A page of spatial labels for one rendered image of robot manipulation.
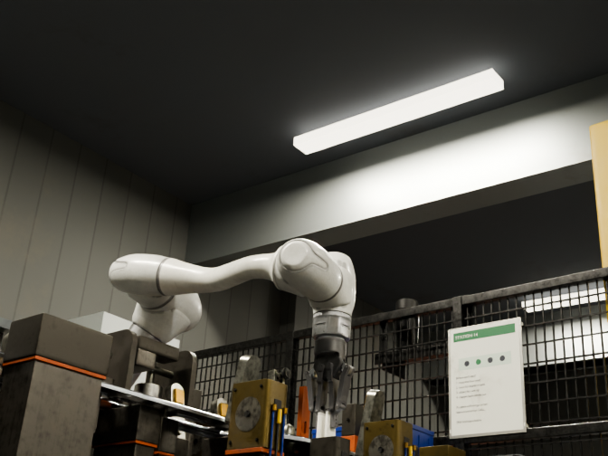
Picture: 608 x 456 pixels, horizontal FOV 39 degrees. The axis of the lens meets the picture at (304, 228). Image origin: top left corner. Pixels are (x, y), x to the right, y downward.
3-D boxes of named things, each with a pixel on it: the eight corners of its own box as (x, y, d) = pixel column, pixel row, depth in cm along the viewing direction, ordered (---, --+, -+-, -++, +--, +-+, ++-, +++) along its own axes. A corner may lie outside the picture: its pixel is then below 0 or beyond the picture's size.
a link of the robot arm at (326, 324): (335, 308, 193) (334, 333, 191) (359, 319, 200) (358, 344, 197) (305, 314, 199) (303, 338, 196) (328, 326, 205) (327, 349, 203)
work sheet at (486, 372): (526, 432, 216) (520, 316, 229) (449, 439, 230) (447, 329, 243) (529, 433, 217) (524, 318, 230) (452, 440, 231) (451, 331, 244)
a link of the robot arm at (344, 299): (318, 325, 206) (298, 307, 195) (322, 265, 212) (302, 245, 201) (361, 322, 202) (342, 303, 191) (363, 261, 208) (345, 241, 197)
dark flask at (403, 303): (410, 352, 256) (410, 296, 264) (389, 355, 261) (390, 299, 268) (423, 358, 261) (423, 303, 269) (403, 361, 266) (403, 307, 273)
